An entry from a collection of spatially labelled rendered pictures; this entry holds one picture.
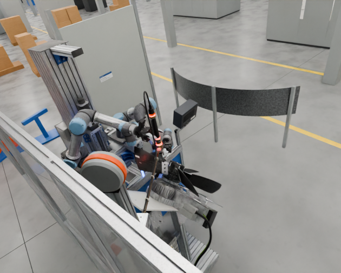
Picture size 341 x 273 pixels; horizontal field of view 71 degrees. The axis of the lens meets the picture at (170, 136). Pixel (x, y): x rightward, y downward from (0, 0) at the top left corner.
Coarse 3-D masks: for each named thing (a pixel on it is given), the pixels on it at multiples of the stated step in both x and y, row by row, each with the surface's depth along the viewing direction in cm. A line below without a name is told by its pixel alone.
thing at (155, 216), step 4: (152, 212) 157; (156, 212) 161; (160, 212) 164; (176, 212) 182; (152, 216) 158; (156, 216) 162; (160, 216) 166; (180, 216) 188; (184, 216) 193; (152, 220) 160; (156, 220) 164; (180, 220) 190; (184, 220) 195; (152, 224) 161; (156, 224) 165; (160, 224) 169; (180, 224) 192; (156, 228) 167
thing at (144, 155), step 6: (138, 150) 165; (144, 150) 169; (144, 156) 163; (150, 156) 168; (138, 162) 155; (144, 162) 159; (150, 162) 164; (144, 168) 156; (150, 168) 161; (156, 168) 165
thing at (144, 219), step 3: (138, 213) 124; (141, 213) 124; (144, 213) 124; (147, 213) 123; (138, 216) 123; (141, 216) 122; (144, 216) 122; (147, 216) 122; (141, 219) 121; (144, 219) 121; (147, 219) 121; (141, 222) 120; (144, 222) 119; (147, 222) 121; (150, 222) 127; (144, 225) 118; (147, 225) 121; (147, 228) 120
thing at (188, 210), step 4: (184, 204) 156; (188, 204) 155; (180, 208) 156; (184, 208) 155; (188, 208) 153; (192, 208) 152; (196, 208) 155; (180, 212) 155; (184, 212) 154; (188, 212) 152; (192, 212) 151; (188, 216) 151; (192, 216) 150
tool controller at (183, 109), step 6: (186, 102) 241; (192, 102) 242; (180, 108) 235; (186, 108) 235; (192, 108) 238; (174, 114) 235; (180, 114) 229; (186, 114) 234; (192, 114) 244; (174, 120) 241; (180, 120) 234; (186, 120) 240; (180, 126) 239
